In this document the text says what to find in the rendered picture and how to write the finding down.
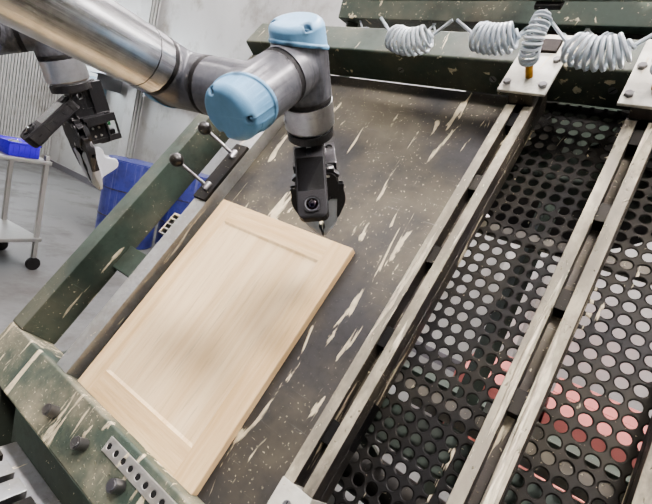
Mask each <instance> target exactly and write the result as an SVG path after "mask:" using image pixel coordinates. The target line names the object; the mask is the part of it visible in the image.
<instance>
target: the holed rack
mask: <svg viewBox="0 0 652 504"><path fill-rule="evenodd" d="M101 450H102V451H103V452H104V454H105V455H106V456H107V457H108V458H109V459H110V460H111V461H112V463H113V464H114V465H115V466H116V467H117V468H118V469H119V470H120V471H121V473H122V474H123V475H124V476H125V477H126V478H127V479H128V480H129V482H130V483H131V484H132V485H133V486H134V487H135V488H136V489H137V490H138V492H139V493H140V494H141V495H142V496H143V497H144V498H145V499H146V500H147V502H148V503H149V504H177V503H176V502H175V501H174V500H173V499H172V498H171V497H170V496H169V495H168V494H167V493H166V491H165V490H164V489H163V488H162V487H161V486H160V485H159V484H158V483H157V482H156V481H155V480H154V479H153V478H152V477H151V476H150V475H149V474H148V473H147V471H146V470H145V469H144V468H143V467H142V466H141V465H140V464H139V463H138V462H137V461H136V460H135V459H134V458H133V457H132V456H131V455H130V454H129V453H128V452H127V450H126V449H125V448H124V447H123V446H122V445H121V444H120V443H119V442H118V441H117V440H116V439H115V438H114V437H113V436H111V437H110V439H109V440H108V441H107V443H106V444H105V445H104V447H103V448H102V449H101Z"/></svg>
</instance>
